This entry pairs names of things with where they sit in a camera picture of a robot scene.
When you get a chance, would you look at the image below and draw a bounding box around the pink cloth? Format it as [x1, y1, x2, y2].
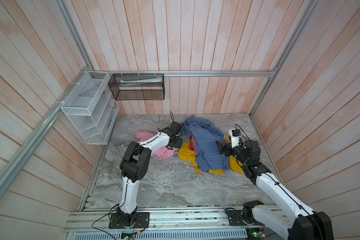
[135, 131, 177, 160]

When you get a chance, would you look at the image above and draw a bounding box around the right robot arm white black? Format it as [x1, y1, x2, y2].
[216, 138, 334, 240]

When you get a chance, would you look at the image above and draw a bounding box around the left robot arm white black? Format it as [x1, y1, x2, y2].
[109, 121, 183, 229]

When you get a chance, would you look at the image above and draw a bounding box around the yellow cloth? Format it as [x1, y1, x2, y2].
[178, 141, 244, 175]

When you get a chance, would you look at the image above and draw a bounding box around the red cloth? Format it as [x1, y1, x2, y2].
[190, 136, 200, 156]

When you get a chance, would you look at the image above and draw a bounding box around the blue checkered cloth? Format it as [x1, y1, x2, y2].
[182, 116, 230, 172]

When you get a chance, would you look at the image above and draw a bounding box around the paper in black basket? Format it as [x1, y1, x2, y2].
[120, 78, 163, 87]

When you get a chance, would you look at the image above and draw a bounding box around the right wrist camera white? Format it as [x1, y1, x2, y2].
[229, 129, 243, 149]

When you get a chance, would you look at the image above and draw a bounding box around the black wire mesh basket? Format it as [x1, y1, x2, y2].
[108, 73, 166, 101]

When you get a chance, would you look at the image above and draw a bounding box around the white wire mesh shelf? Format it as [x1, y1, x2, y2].
[61, 71, 120, 145]

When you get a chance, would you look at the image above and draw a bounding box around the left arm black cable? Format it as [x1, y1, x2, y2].
[91, 203, 121, 240]

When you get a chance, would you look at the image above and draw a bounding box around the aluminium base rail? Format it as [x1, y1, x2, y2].
[62, 206, 281, 240]

